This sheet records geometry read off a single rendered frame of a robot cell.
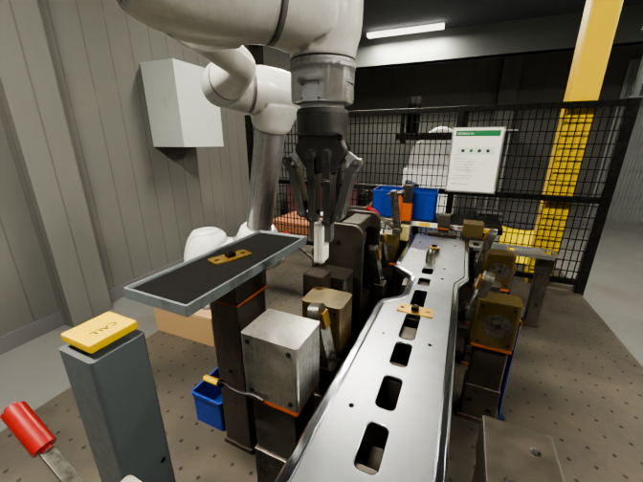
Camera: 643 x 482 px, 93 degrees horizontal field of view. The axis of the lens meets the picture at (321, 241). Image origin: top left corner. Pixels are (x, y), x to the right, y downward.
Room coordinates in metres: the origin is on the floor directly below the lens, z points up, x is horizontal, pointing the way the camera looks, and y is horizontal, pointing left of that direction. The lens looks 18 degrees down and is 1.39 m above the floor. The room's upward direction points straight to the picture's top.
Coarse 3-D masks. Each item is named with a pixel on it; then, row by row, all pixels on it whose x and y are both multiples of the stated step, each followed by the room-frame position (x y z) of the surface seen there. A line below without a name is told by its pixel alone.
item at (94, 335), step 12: (108, 312) 0.37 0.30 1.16; (84, 324) 0.34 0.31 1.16; (96, 324) 0.34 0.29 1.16; (108, 324) 0.34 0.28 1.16; (120, 324) 0.34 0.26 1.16; (132, 324) 0.34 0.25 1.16; (72, 336) 0.32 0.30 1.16; (84, 336) 0.32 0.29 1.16; (96, 336) 0.32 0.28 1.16; (108, 336) 0.32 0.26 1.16; (120, 336) 0.33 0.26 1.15; (84, 348) 0.30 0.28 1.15; (96, 348) 0.30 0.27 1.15
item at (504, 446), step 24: (480, 432) 0.31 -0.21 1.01; (504, 432) 0.29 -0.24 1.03; (528, 432) 0.29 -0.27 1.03; (480, 456) 0.28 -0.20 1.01; (504, 456) 0.26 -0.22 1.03; (528, 456) 0.26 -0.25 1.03; (552, 456) 0.26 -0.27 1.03; (480, 480) 0.25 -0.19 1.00; (504, 480) 0.24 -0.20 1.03; (528, 480) 0.24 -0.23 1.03; (552, 480) 0.24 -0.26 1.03
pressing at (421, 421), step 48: (432, 240) 1.19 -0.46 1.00; (432, 288) 0.76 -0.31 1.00; (384, 336) 0.54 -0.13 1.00; (432, 336) 0.54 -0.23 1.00; (336, 384) 0.40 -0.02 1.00; (432, 384) 0.41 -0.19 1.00; (336, 432) 0.32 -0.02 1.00; (432, 432) 0.32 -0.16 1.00; (288, 480) 0.25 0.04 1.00; (336, 480) 0.26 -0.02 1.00; (384, 480) 0.26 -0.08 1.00; (432, 480) 0.26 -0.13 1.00
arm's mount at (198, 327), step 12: (156, 312) 0.99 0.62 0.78; (168, 312) 0.97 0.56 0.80; (204, 312) 0.94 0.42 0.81; (168, 324) 0.97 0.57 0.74; (180, 324) 0.95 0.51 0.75; (192, 324) 0.93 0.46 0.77; (204, 324) 0.91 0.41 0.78; (180, 336) 0.95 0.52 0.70; (192, 336) 0.93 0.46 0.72; (204, 336) 0.91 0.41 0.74
